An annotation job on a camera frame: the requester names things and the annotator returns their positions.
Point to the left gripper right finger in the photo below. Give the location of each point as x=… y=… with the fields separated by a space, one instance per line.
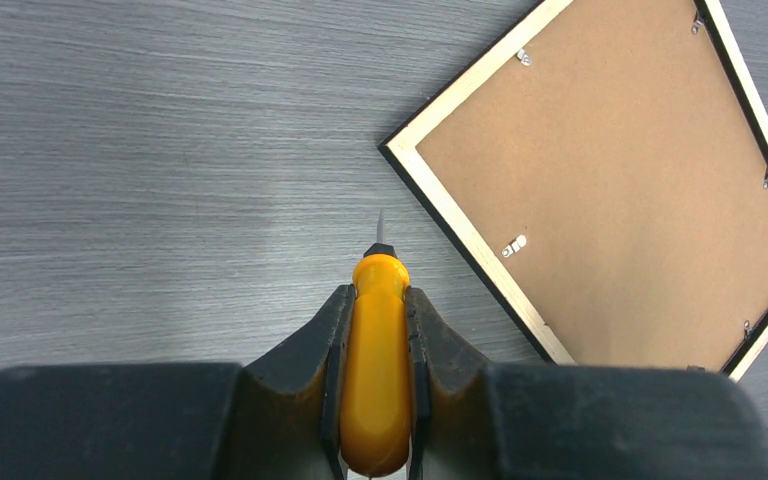
x=453 y=432

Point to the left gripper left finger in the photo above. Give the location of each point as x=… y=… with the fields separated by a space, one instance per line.
x=285 y=422

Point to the yellow handled screwdriver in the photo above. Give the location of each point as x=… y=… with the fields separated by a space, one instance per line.
x=375 y=419

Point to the black picture frame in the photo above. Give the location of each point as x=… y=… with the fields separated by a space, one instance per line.
x=631 y=154

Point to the metal frame retaining clip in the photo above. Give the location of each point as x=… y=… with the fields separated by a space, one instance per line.
x=514 y=246

